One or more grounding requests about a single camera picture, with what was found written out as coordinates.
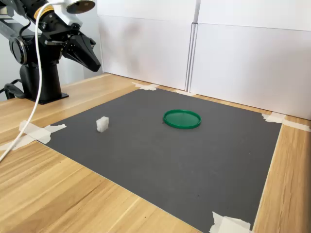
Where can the small white plastic terminal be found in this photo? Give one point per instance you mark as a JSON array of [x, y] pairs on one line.
[[102, 125]]

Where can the round green lid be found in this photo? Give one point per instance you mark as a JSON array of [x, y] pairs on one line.
[[182, 119]]

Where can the white partition panel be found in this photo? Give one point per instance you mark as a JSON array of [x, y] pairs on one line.
[[255, 72], [145, 48]]

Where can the white tape strip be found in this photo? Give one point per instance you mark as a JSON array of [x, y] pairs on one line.
[[29, 127], [57, 127], [138, 85], [184, 92], [296, 125], [274, 117], [233, 222], [151, 87], [218, 225]]

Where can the clear panel connector strip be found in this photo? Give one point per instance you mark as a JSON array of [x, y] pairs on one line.
[[192, 55]]

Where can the dark grey mat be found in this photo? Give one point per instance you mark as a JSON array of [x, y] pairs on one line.
[[158, 165]]

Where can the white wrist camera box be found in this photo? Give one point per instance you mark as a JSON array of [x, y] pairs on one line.
[[70, 18]]

